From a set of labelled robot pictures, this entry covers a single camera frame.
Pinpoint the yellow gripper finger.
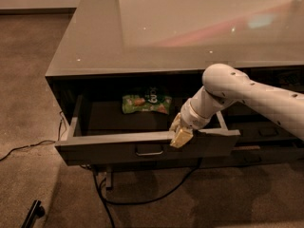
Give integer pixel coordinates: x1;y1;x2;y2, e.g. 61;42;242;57
170;126;193;148
169;113;181;131

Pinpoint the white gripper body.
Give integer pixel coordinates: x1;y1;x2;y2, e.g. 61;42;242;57
180;99;210;130

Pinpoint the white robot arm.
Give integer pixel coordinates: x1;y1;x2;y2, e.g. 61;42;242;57
170;64;304;148

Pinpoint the grey glass-top drawer cabinet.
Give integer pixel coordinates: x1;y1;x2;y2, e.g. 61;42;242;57
45;0;304;173

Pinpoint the green snack bag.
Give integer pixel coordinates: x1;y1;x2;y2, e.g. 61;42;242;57
122;86;172;115

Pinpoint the metal cabinet leg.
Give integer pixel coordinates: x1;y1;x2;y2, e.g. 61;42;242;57
105;168;113;190

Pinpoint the black bar object on floor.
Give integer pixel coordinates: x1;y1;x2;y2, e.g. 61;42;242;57
21;199;46;228

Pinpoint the thick black floor cable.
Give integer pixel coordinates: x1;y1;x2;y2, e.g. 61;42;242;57
92;157;203;228

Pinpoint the thin black floor cable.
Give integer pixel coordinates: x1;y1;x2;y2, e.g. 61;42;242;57
0;111;66;162

